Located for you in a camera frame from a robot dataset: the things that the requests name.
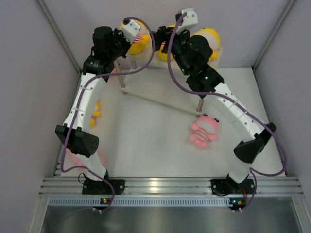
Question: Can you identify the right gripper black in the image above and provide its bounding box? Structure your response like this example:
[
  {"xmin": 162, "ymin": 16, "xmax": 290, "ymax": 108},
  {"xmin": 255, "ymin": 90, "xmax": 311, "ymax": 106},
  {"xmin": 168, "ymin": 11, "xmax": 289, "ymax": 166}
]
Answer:
[{"xmin": 149, "ymin": 25, "xmax": 191, "ymax": 77}]

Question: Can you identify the yellow plush toy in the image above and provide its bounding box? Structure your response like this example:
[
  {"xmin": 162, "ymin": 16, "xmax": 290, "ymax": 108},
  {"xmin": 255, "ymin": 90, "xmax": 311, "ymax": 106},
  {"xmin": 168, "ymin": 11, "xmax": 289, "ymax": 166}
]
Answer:
[
  {"xmin": 126, "ymin": 20, "xmax": 150, "ymax": 55},
  {"xmin": 156, "ymin": 24, "xmax": 179, "ymax": 62},
  {"xmin": 194, "ymin": 28, "xmax": 221, "ymax": 61}
]

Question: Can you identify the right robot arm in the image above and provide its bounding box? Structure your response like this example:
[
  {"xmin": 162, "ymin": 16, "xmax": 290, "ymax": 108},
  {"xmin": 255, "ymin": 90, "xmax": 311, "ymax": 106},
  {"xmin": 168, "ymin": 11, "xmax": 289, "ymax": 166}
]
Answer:
[{"xmin": 151, "ymin": 26, "xmax": 276, "ymax": 195}]

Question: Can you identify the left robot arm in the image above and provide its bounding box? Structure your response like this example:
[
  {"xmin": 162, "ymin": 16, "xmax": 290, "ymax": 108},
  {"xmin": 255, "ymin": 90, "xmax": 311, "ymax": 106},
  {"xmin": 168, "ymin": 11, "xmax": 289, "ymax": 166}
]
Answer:
[{"xmin": 55, "ymin": 26, "xmax": 138, "ymax": 194}]

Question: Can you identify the yellow plush toy beside left arm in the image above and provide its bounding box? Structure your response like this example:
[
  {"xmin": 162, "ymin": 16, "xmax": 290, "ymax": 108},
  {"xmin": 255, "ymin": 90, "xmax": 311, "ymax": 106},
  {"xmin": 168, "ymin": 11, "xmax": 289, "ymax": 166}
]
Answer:
[{"xmin": 90, "ymin": 100, "xmax": 101, "ymax": 129}]

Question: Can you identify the white two-tier shelf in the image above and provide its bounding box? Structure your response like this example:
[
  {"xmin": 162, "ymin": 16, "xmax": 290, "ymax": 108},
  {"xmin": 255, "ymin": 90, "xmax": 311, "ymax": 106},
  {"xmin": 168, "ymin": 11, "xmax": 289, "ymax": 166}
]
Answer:
[{"xmin": 120, "ymin": 43, "xmax": 223, "ymax": 117}]

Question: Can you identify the pink plush toy centre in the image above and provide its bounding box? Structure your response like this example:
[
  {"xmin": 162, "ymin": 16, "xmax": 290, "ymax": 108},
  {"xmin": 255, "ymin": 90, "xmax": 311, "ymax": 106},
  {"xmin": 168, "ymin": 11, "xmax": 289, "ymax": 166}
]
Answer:
[{"xmin": 189, "ymin": 114, "xmax": 219, "ymax": 149}]

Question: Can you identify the pink plush toy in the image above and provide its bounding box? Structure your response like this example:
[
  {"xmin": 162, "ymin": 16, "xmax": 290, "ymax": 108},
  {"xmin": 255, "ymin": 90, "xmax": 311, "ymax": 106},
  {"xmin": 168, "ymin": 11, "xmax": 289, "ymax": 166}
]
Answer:
[
  {"xmin": 189, "ymin": 114, "xmax": 219, "ymax": 149},
  {"xmin": 66, "ymin": 149, "xmax": 106, "ymax": 166}
]

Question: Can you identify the pink plush toy front left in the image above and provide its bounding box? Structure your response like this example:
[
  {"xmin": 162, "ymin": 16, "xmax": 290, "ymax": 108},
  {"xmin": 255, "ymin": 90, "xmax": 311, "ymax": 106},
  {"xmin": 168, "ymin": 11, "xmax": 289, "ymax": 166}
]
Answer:
[{"xmin": 66, "ymin": 149, "xmax": 106, "ymax": 166}]

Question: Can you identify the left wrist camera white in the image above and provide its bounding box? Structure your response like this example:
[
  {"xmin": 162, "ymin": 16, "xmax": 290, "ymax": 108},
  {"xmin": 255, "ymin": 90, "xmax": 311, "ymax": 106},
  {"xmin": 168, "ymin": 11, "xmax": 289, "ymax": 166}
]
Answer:
[{"xmin": 121, "ymin": 19, "xmax": 141, "ymax": 44}]

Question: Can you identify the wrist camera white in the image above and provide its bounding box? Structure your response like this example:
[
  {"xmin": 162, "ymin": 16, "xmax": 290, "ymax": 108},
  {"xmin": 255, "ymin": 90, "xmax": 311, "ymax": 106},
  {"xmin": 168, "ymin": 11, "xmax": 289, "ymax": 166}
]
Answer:
[
  {"xmin": 121, "ymin": 19, "xmax": 141, "ymax": 44},
  {"xmin": 175, "ymin": 8, "xmax": 198, "ymax": 34}
]

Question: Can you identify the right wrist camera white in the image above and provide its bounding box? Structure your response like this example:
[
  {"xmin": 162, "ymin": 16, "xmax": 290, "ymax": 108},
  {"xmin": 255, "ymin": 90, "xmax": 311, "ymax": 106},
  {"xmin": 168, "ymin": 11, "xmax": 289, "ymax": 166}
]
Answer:
[{"xmin": 175, "ymin": 8, "xmax": 198, "ymax": 34}]

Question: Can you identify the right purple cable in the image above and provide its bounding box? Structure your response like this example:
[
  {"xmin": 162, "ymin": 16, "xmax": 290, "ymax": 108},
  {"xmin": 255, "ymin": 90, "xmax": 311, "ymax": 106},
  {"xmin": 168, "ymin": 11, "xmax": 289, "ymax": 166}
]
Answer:
[{"xmin": 167, "ymin": 12, "xmax": 289, "ymax": 212}]

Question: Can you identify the purple cable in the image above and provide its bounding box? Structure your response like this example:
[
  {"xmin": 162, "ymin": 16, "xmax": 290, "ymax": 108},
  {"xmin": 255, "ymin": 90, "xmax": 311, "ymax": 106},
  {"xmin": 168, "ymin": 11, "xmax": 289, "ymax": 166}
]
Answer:
[
  {"xmin": 60, "ymin": 17, "xmax": 156, "ymax": 212},
  {"xmin": 167, "ymin": 12, "xmax": 289, "ymax": 212}
]

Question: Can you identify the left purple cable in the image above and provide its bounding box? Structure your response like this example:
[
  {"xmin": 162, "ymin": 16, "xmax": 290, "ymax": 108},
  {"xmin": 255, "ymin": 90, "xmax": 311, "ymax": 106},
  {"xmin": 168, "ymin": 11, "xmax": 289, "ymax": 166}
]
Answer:
[{"xmin": 60, "ymin": 17, "xmax": 156, "ymax": 212}]

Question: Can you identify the aluminium corner post right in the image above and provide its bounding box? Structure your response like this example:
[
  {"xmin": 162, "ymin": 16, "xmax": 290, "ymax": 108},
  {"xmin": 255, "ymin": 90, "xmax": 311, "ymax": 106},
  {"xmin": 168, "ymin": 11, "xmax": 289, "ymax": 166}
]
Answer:
[{"xmin": 252, "ymin": 0, "xmax": 297, "ymax": 71}]

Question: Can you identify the aluminium corner post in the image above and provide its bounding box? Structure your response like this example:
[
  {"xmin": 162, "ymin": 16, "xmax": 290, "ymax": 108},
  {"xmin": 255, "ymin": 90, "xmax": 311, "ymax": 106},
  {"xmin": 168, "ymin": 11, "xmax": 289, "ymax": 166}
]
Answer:
[
  {"xmin": 35, "ymin": 0, "xmax": 80, "ymax": 74},
  {"xmin": 252, "ymin": 0, "xmax": 297, "ymax": 71}
]

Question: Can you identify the aluminium corner post left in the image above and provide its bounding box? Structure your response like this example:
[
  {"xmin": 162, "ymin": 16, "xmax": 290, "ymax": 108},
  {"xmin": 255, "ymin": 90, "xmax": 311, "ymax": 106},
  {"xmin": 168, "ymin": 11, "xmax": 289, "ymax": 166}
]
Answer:
[{"xmin": 35, "ymin": 0, "xmax": 80, "ymax": 74}]

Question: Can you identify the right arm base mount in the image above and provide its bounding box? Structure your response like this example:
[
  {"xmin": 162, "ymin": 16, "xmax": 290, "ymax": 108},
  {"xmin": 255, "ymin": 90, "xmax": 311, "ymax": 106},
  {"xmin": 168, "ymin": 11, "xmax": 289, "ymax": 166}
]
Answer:
[{"xmin": 210, "ymin": 178, "xmax": 255, "ymax": 196}]

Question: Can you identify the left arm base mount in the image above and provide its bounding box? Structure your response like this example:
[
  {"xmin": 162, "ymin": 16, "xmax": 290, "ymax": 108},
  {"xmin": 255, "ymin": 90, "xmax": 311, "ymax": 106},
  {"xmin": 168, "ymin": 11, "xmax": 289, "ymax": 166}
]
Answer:
[{"xmin": 82, "ymin": 178, "xmax": 125, "ymax": 195}]

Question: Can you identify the aluminium front rail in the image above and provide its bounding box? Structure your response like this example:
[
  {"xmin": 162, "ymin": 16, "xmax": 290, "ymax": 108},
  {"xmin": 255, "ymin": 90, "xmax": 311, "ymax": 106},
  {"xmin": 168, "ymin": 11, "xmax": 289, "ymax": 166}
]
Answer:
[{"xmin": 39, "ymin": 177, "xmax": 304, "ymax": 209}]

